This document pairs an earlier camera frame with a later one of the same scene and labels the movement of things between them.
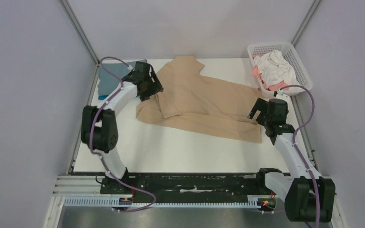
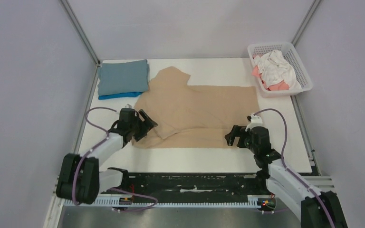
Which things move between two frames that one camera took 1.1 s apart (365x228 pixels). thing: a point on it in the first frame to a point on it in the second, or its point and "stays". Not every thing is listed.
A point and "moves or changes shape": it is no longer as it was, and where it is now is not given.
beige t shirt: [192, 100] moves or changes shape
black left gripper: [156, 87] to [148, 125]
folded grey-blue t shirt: [107, 82] stays
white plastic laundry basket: [288, 49] stays
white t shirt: [274, 68] stays
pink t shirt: [281, 85] stays
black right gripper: [260, 109] to [240, 136]
